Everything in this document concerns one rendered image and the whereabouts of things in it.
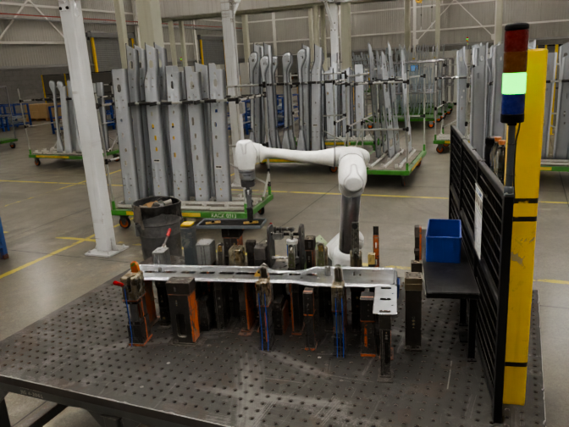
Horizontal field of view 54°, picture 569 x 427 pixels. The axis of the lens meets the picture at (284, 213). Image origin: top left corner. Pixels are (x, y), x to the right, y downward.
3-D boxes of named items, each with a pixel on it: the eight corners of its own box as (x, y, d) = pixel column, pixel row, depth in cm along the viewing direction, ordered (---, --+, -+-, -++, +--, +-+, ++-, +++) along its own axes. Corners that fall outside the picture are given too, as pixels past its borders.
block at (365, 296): (357, 357, 250) (356, 300, 243) (358, 345, 261) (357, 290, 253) (378, 358, 248) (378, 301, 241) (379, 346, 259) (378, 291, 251)
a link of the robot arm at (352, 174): (358, 267, 327) (361, 292, 309) (331, 266, 328) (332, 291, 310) (367, 152, 283) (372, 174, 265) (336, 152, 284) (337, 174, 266)
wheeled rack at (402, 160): (409, 188, 851) (409, 70, 804) (346, 186, 888) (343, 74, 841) (426, 164, 1021) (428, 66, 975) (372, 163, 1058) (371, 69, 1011)
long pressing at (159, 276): (117, 281, 278) (116, 279, 278) (136, 265, 299) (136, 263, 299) (397, 288, 251) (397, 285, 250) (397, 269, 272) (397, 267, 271)
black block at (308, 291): (301, 352, 257) (298, 295, 249) (305, 341, 267) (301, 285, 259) (318, 353, 256) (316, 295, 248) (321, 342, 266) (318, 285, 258)
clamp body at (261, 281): (255, 352, 260) (250, 283, 251) (261, 339, 272) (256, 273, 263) (274, 352, 259) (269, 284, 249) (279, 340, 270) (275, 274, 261)
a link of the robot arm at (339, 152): (334, 141, 294) (335, 153, 283) (368, 141, 293) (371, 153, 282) (334, 163, 301) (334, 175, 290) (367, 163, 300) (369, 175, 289)
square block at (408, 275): (404, 351, 253) (404, 278, 243) (404, 342, 260) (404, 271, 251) (422, 352, 251) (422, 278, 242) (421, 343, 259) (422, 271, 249)
